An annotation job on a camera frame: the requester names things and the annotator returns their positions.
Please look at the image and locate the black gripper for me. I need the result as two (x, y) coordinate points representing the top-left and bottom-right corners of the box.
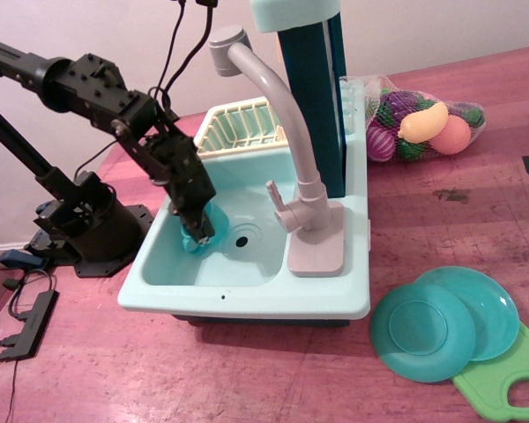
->
(145, 134), (215, 245)

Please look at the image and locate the teal plastic toy cup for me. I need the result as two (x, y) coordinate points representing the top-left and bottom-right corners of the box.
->
(181, 201), (229, 255)

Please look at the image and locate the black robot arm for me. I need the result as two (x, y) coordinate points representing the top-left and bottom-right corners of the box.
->
(0, 42), (216, 245)

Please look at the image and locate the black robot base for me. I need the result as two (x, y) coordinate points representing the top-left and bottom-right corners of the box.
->
(25, 167), (153, 278)

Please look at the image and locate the light blue toy sink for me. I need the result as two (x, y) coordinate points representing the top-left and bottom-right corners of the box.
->
(116, 83), (371, 330)

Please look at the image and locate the yellow dish rack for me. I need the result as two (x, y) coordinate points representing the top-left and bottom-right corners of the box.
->
(194, 96), (287, 159)

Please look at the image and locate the grey toy faucet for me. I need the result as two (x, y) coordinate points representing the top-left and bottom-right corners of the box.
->
(207, 25), (346, 278)

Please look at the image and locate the blue clamp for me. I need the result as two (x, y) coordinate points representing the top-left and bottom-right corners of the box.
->
(0, 249), (49, 270)

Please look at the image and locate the black usb hub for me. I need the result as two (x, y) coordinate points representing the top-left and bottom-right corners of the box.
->
(0, 289), (59, 362)

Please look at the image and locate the dark blue sink tower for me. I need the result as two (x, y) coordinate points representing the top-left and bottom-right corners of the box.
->
(250, 1), (346, 198)

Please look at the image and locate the mesh bag of toy food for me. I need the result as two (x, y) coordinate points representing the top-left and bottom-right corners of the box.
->
(339, 75), (486, 163)

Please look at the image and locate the yellow toy banana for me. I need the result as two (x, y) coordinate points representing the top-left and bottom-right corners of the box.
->
(398, 102), (448, 144)

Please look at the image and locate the front teal plastic plate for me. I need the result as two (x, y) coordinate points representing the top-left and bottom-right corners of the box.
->
(370, 284), (476, 382)

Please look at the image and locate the teal plastic plate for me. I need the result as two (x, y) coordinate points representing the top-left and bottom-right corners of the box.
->
(415, 266), (519, 361)
(370, 284), (476, 382)

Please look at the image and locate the orange toy fruit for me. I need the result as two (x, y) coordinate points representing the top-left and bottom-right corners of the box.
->
(429, 115), (471, 155)

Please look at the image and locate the rear teal plastic plate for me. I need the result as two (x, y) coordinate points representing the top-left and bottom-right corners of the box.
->
(415, 266), (519, 361)

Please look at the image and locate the green plastic cutting board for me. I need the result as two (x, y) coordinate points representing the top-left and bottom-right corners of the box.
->
(452, 323), (529, 422)

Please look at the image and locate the black hanging cable right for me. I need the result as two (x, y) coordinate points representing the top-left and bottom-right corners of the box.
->
(162, 0), (217, 96)

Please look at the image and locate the black hanging cable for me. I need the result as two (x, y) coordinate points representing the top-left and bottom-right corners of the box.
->
(162, 0), (217, 96)
(158, 0), (187, 87)

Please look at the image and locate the black hanging cable left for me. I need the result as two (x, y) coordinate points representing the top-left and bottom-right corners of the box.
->
(158, 0), (187, 87)

